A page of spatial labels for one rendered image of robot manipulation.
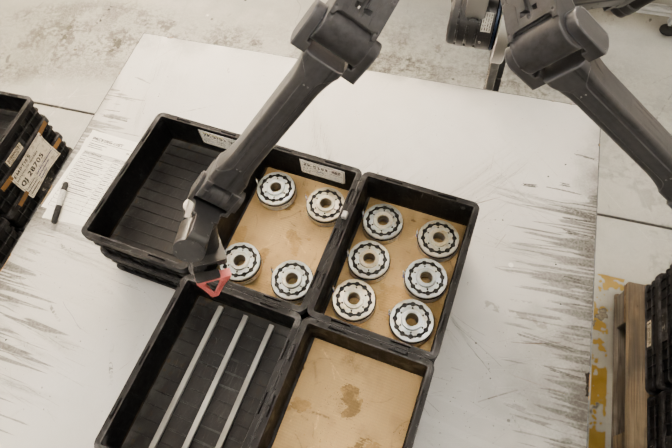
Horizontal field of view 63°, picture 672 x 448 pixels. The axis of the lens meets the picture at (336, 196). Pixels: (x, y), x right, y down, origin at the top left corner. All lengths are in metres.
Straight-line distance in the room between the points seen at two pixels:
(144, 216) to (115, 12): 2.09
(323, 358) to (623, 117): 0.82
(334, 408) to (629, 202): 1.75
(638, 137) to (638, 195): 1.82
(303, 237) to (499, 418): 0.64
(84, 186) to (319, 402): 1.00
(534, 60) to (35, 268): 1.44
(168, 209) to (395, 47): 1.77
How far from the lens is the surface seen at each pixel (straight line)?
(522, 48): 0.78
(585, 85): 0.80
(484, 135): 1.77
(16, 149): 2.32
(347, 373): 1.30
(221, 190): 0.98
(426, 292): 1.33
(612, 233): 2.55
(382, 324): 1.33
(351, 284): 1.33
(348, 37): 0.76
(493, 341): 1.49
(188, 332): 1.39
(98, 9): 3.56
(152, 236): 1.52
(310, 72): 0.79
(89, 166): 1.89
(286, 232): 1.43
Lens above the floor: 2.10
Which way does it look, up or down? 60 degrees down
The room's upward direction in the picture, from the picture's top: 6 degrees counter-clockwise
